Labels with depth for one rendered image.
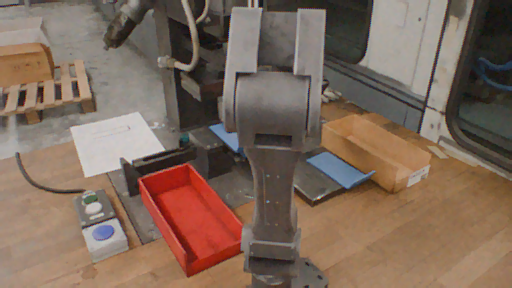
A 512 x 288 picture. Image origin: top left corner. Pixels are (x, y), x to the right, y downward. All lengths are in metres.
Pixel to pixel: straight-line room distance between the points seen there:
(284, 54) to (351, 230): 0.47
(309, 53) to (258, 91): 0.06
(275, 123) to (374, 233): 0.48
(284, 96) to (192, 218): 0.49
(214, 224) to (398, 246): 0.36
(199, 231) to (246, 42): 0.48
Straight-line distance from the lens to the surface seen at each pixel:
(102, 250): 0.75
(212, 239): 0.74
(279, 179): 0.42
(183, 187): 0.88
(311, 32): 0.37
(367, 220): 0.82
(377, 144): 1.04
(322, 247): 0.74
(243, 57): 0.36
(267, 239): 0.53
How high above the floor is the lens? 1.43
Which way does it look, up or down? 31 degrees down
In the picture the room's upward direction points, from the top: straight up
